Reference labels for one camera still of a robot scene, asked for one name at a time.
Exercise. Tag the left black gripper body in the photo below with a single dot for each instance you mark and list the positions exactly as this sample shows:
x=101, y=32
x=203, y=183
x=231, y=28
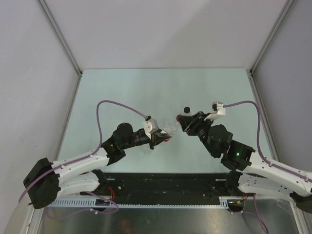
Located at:
x=153, y=141

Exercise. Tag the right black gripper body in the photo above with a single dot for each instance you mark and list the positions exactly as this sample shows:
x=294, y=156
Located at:
x=199, y=127

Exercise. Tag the black bottle cap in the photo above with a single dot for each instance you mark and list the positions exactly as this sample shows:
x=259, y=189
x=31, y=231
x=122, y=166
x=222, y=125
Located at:
x=186, y=110

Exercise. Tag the large clear unlabeled bottle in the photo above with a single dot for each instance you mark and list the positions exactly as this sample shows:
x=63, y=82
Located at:
x=147, y=151

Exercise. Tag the small clear blue-label bottle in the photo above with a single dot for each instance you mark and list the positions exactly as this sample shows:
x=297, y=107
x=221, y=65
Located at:
x=182, y=114

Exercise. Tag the clear red-label bottle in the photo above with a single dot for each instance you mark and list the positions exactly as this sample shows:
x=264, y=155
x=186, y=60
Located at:
x=171, y=127

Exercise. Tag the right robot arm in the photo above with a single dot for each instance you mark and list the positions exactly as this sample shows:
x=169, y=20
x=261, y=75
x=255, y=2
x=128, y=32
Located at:
x=251, y=173

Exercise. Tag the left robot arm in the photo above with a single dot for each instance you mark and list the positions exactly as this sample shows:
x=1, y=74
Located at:
x=48, y=181

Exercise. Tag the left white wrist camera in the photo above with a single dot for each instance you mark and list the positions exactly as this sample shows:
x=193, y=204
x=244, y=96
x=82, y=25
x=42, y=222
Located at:
x=150, y=125

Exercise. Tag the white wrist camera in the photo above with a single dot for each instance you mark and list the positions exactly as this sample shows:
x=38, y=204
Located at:
x=218, y=111
x=150, y=125

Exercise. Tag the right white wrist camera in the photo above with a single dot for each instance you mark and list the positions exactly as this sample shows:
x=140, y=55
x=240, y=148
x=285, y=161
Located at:
x=218, y=111

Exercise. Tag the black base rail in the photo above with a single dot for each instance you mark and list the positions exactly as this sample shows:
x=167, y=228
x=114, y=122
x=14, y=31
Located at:
x=168, y=188

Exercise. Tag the right aluminium frame post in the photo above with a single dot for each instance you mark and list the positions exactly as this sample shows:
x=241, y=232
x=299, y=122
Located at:
x=277, y=26

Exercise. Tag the aluminium frame post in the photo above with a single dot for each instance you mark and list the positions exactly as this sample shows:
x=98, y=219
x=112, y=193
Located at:
x=277, y=26
x=47, y=13

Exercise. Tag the grey slotted cable duct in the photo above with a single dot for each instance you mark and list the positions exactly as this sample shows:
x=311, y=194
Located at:
x=92, y=202

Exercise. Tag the left aluminium frame post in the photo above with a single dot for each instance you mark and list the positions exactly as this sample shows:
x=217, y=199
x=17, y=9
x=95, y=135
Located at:
x=47, y=13

